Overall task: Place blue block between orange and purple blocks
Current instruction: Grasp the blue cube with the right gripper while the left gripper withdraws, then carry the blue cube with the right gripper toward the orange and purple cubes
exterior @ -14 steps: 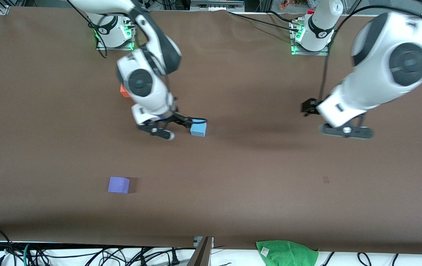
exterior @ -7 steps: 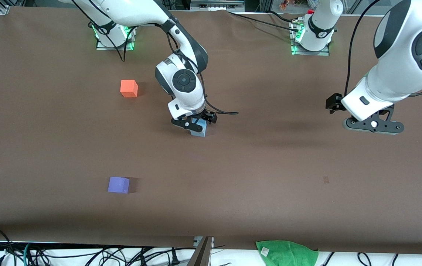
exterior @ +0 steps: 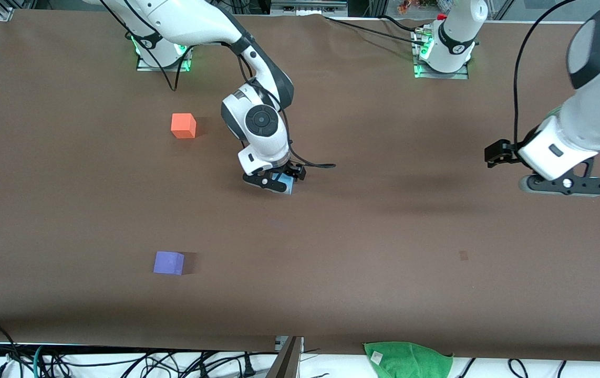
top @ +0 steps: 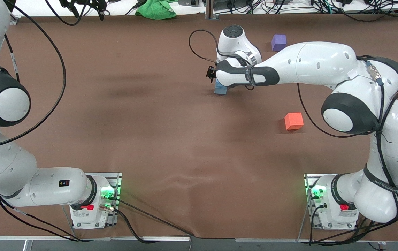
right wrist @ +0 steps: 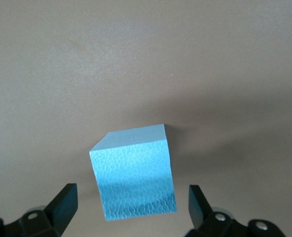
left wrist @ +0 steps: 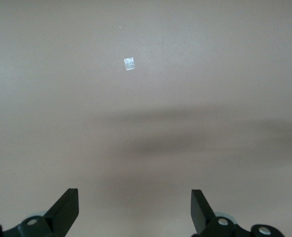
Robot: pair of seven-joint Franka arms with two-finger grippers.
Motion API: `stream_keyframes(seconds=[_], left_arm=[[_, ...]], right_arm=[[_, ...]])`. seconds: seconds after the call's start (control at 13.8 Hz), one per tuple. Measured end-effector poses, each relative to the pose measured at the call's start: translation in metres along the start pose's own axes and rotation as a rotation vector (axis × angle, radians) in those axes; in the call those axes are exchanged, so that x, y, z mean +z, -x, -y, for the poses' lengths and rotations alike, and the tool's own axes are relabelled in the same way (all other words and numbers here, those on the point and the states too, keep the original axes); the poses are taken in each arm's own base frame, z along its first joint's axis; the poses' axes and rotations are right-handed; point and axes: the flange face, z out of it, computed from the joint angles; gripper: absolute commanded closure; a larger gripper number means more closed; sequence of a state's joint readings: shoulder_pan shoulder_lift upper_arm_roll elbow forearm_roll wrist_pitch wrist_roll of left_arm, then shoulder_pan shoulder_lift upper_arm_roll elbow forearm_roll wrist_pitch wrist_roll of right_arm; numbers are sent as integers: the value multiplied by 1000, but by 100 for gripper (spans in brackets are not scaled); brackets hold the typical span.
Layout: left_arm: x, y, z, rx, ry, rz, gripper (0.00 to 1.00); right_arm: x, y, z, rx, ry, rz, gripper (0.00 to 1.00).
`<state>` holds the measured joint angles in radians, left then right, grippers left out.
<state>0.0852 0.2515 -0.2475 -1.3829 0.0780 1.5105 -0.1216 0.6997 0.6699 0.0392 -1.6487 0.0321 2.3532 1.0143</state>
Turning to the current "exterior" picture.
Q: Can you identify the teal cable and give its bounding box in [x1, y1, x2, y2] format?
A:
[33, 344, 48, 378]

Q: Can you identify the grey metal profile post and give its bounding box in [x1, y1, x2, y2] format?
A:
[265, 336, 304, 378]

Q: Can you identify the aluminium frame rail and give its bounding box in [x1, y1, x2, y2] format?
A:
[271, 0, 348, 16]

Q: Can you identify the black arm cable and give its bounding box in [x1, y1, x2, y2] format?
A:
[513, 0, 579, 146]
[99, 0, 337, 170]

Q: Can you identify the green cloth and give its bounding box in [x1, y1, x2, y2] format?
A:
[363, 341, 454, 378]

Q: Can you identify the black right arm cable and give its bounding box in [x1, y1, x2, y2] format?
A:
[99, 0, 337, 170]

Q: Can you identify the orange block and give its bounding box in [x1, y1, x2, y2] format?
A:
[171, 113, 197, 139]

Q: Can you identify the black cable across table edge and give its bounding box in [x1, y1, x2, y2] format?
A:
[323, 15, 428, 40]

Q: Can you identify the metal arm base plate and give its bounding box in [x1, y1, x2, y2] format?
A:
[136, 45, 192, 72]
[413, 29, 470, 80]

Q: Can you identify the purple block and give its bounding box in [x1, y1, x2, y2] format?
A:
[153, 251, 185, 276]

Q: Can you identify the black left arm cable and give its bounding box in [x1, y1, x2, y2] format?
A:
[513, 0, 579, 146]

